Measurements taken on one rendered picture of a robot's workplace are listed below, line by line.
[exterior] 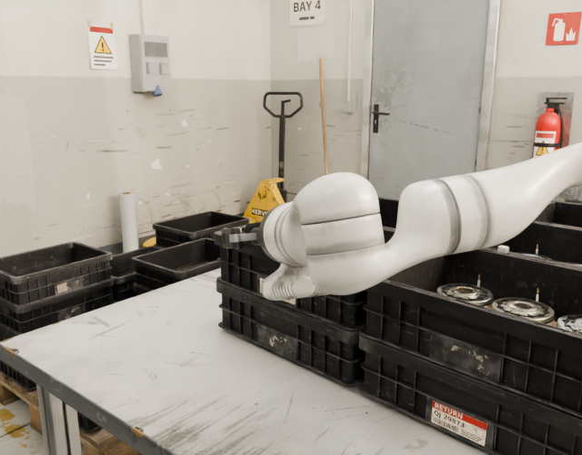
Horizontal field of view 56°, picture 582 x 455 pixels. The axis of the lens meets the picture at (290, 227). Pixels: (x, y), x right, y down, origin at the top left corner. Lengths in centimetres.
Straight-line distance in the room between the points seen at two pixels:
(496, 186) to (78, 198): 382
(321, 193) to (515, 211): 17
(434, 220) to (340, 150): 451
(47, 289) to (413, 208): 187
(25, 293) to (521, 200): 190
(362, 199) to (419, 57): 412
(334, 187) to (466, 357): 49
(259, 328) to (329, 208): 74
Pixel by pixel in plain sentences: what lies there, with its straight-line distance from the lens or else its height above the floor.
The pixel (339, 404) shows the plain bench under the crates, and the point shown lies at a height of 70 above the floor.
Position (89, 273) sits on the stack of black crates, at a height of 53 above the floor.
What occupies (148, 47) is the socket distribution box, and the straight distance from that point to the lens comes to 433.
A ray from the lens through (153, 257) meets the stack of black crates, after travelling 230.
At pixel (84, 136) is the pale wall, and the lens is 418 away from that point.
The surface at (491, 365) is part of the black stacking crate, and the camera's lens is 87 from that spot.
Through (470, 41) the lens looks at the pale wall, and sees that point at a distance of 440.
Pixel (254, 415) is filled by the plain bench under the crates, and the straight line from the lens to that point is 98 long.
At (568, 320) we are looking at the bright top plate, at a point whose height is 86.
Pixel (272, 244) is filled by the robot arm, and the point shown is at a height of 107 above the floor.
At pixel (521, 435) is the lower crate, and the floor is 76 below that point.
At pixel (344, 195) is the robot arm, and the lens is 45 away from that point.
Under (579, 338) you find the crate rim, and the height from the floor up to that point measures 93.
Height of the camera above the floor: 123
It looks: 14 degrees down
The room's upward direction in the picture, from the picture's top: straight up
